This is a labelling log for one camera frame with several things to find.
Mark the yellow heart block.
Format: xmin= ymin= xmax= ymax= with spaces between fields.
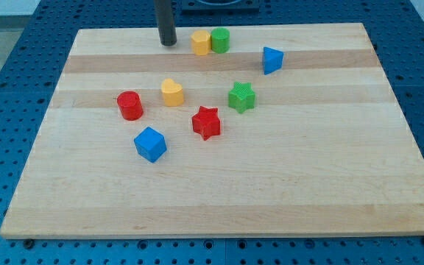
xmin=160 ymin=78 xmax=184 ymax=107

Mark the yellow hexagon block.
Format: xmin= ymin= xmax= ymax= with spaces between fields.
xmin=191 ymin=30 xmax=211 ymax=56

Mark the blue triangle block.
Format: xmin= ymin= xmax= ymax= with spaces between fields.
xmin=262 ymin=47 xmax=284 ymax=75

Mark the red star block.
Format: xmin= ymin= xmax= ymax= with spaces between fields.
xmin=191 ymin=106 xmax=221 ymax=141

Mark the blue cube block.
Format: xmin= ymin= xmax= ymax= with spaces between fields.
xmin=133 ymin=127 xmax=167 ymax=163

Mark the red cylinder block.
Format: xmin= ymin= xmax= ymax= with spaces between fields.
xmin=116 ymin=91 xmax=144 ymax=121

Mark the green cylinder block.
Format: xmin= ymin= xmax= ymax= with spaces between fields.
xmin=211 ymin=27 xmax=230 ymax=54

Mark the green star block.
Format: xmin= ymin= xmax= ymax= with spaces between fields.
xmin=228 ymin=82 xmax=255 ymax=113

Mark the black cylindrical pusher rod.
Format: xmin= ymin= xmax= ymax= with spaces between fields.
xmin=154 ymin=0 xmax=177 ymax=46

